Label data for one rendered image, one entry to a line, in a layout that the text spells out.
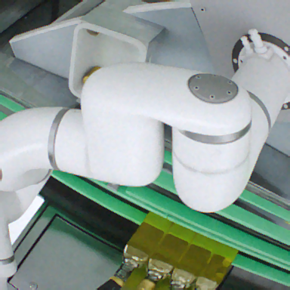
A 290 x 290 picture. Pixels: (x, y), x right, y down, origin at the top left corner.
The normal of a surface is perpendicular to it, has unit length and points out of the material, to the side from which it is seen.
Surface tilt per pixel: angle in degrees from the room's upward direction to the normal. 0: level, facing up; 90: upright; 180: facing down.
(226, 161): 41
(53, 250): 90
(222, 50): 5
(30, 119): 80
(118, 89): 74
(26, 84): 90
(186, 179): 19
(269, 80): 91
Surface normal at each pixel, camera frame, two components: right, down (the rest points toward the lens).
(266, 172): 0.13, -0.64
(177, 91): -0.13, -0.59
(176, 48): -0.47, 0.63
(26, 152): 0.10, 0.41
